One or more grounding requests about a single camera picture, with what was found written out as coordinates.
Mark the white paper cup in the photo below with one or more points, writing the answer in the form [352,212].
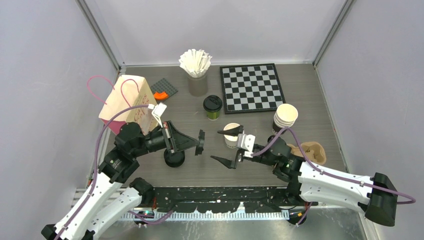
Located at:
[231,141]

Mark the stack of paper cups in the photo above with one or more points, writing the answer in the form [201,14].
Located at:
[285,116]

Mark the black coffee cup lid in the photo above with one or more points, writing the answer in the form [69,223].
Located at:
[212,104]

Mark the white wrapped straws bundle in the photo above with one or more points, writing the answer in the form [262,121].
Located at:
[195,62]

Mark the grey straw holder cup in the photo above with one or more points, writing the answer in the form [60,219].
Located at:
[197,86]

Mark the paper gift bag pink handles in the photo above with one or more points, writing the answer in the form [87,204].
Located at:
[127,91]

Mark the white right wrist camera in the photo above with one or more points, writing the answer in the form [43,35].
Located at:
[246,142]

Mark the brown pulp cup carrier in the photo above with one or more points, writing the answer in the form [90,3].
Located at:
[313,150]

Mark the black white chessboard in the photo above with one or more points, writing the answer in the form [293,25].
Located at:
[251,88]

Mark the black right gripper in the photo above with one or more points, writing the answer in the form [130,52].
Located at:
[229,163]

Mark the aluminium frame rail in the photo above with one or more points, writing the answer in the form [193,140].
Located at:
[292,214]

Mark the orange plastic piece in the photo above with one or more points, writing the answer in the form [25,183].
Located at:
[161,96]

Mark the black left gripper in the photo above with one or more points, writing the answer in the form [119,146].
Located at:
[176,140]

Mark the stack of black lids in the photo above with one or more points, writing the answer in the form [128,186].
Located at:
[174,160]

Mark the grey lego baseplate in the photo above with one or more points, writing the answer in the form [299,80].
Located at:
[163,85]

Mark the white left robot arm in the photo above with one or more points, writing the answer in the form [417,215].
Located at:
[90,216]

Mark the green paper cup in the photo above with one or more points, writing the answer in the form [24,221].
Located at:
[213,115]

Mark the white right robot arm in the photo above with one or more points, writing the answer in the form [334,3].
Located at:
[308,182]

